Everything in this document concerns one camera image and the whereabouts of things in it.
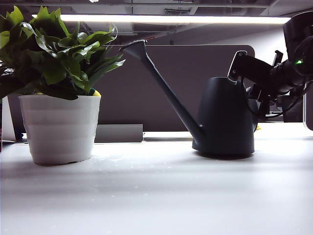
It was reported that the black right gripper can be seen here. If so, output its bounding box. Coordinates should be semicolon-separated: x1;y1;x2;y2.
227;50;278;86

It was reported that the dark grey watering can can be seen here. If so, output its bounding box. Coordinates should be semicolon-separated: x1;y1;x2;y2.
119;39;260;157

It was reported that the green leafy plant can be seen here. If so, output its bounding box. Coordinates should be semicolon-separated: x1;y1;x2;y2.
0;5;127;101

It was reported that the white ribbed plant pot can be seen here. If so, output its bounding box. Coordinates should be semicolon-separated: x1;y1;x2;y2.
18;94;101;165

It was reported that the long ceiling light strip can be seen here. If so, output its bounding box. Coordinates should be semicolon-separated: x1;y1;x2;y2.
31;14;291;24

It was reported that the dark monitor panel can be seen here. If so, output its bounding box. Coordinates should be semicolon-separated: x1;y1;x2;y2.
94;44;255;133

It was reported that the dark board stand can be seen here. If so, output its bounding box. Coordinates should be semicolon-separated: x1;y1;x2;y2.
7;94;28;142

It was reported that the white upright board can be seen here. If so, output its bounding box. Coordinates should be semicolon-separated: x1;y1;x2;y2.
1;96;17;142

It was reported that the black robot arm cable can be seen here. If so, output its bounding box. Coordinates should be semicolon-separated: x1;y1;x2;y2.
241;75;313;119

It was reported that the grey partition base bracket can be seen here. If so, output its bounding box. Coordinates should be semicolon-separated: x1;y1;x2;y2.
94;124;144;143

